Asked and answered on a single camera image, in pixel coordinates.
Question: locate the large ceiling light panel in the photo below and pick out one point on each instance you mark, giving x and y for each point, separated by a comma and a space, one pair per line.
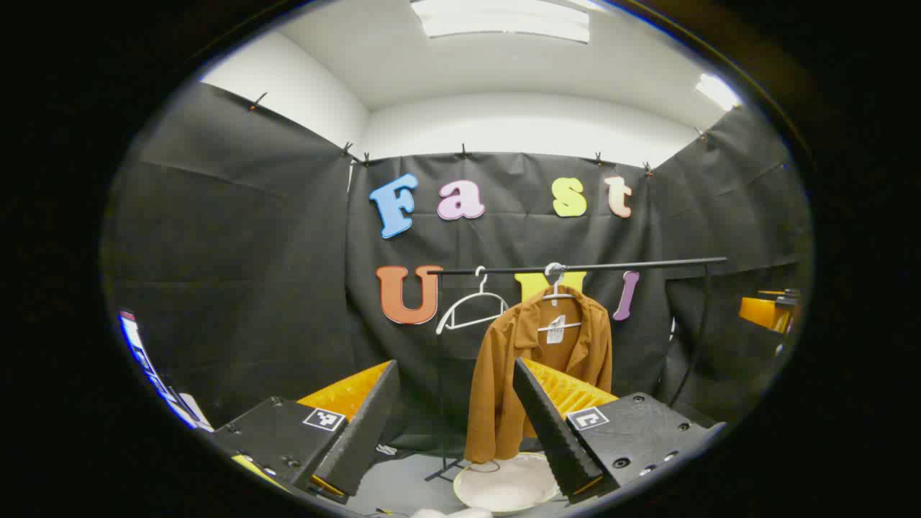
504, 20

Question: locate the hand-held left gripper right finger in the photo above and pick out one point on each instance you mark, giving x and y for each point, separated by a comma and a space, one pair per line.
554, 432

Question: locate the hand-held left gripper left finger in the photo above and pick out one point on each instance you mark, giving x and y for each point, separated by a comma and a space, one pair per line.
363, 432

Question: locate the white laundry hamper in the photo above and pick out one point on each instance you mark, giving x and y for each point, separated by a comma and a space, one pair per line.
504, 485

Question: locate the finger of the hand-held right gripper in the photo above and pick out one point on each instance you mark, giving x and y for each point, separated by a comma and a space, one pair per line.
763, 311

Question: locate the white plastic hanger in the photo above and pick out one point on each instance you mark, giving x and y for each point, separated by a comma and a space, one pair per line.
481, 285
555, 291

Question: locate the brown jacket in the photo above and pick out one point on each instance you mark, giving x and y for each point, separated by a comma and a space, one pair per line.
496, 388

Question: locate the small ceiling light panel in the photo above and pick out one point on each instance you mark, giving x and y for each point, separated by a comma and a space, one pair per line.
716, 91

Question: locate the small white rag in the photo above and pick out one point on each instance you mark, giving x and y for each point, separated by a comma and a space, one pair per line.
385, 450

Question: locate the black clothes rail stand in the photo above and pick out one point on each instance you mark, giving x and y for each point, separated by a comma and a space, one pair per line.
647, 264

